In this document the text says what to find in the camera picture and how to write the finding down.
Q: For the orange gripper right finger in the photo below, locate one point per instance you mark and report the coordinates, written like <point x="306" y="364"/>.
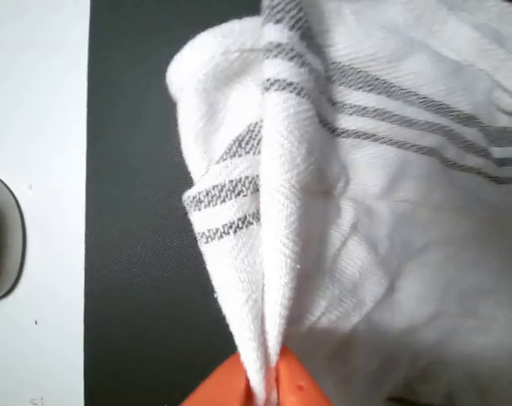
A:
<point x="302" y="385"/>

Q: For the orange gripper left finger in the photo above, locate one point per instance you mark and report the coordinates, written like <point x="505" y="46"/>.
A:
<point x="221" y="387"/>

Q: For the white striped towel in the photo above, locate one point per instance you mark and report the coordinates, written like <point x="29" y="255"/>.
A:
<point x="365" y="254"/>

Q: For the dark desk mat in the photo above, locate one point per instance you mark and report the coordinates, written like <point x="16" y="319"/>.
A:
<point x="133" y="211"/>

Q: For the round dark glass cup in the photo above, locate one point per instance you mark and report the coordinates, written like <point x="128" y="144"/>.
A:
<point x="1" y="237"/>

